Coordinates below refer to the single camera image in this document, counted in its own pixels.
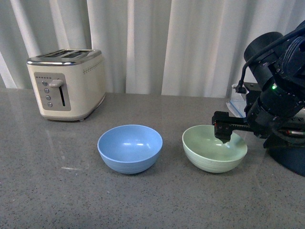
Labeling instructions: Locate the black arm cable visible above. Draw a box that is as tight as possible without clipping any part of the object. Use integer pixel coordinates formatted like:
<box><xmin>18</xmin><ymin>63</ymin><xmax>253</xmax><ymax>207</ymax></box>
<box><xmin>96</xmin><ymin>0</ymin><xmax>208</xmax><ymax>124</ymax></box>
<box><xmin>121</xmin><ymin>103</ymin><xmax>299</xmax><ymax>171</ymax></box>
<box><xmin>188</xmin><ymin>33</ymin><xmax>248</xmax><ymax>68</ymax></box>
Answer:
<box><xmin>234</xmin><ymin>22</ymin><xmax>305</xmax><ymax>94</ymax></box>

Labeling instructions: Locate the blue plastic bowl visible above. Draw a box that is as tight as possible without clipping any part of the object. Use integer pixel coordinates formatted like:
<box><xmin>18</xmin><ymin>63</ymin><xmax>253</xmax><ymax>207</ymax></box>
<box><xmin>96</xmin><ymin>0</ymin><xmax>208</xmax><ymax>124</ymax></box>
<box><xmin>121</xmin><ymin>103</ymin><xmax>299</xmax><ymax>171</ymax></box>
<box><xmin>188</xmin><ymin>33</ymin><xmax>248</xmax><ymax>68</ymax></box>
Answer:
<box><xmin>97</xmin><ymin>125</ymin><xmax>163</xmax><ymax>174</ymax></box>

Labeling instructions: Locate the clear plastic food container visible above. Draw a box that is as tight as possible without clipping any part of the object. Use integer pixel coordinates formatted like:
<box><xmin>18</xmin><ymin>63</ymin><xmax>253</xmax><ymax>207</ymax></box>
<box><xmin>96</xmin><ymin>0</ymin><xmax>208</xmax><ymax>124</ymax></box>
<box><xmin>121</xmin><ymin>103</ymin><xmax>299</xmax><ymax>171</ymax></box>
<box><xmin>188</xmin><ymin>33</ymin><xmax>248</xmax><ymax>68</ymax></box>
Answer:
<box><xmin>226</xmin><ymin>83</ymin><xmax>248</xmax><ymax>118</ymax></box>

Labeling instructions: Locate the cream two-slot toaster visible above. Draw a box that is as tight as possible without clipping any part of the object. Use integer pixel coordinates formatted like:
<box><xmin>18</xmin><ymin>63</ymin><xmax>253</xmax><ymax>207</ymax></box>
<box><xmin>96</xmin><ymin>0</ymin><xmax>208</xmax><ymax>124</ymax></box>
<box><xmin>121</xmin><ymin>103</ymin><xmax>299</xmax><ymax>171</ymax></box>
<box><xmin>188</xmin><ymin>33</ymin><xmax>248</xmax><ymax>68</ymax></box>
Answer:
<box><xmin>27</xmin><ymin>49</ymin><xmax>106</xmax><ymax>121</ymax></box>

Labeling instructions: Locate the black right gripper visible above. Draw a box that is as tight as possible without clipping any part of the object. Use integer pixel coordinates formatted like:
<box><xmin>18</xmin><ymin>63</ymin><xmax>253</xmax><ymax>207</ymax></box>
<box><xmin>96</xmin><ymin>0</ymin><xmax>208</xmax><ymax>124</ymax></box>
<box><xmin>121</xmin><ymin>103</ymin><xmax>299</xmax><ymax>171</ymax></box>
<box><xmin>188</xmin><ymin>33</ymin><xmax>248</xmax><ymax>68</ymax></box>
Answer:
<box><xmin>212</xmin><ymin>83</ymin><xmax>305</xmax><ymax>148</ymax></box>

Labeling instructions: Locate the green plastic bowl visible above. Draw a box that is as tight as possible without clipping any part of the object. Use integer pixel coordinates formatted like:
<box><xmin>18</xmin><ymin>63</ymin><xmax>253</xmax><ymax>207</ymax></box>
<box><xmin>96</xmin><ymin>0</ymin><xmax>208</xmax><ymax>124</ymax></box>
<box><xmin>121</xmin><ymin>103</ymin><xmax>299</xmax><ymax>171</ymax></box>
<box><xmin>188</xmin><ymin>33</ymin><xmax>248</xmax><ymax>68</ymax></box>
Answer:
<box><xmin>182</xmin><ymin>125</ymin><xmax>247</xmax><ymax>173</ymax></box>

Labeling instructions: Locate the dark blue saucepan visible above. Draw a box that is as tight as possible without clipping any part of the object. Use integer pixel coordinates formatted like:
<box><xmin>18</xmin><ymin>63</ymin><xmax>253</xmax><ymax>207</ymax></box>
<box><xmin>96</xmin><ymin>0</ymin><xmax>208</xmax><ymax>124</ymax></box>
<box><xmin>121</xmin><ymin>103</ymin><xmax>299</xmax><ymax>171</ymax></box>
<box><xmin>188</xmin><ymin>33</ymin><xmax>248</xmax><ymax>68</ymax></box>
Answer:
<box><xmin>269</xmin><ymin>147</ymin><xmax>305</xmax><ymax>177</ymax></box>

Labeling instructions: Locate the white curtain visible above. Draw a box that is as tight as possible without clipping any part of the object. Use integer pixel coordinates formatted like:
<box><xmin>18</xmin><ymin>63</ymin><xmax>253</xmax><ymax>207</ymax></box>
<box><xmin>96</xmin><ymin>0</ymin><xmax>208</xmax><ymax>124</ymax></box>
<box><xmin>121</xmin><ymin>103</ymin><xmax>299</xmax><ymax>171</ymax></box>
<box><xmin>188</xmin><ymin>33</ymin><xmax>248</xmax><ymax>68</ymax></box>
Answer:
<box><xmin>0</xmin><ymin>0</ymin><xmax>305</xmax><ymax>98</ymax></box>

